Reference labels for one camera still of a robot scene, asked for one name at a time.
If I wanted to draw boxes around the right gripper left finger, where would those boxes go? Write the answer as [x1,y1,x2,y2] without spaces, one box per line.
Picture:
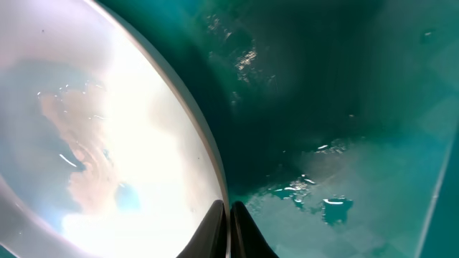
[177,200,227,258]

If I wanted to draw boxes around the turquoise plastic tray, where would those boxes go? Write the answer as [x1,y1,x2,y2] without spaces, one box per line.
[105,1,458,257]

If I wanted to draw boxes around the light blue plate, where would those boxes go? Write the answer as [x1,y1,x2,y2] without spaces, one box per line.
[1,1,228,257]

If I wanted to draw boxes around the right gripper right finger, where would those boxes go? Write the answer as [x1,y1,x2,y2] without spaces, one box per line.
[230,201,278,258]

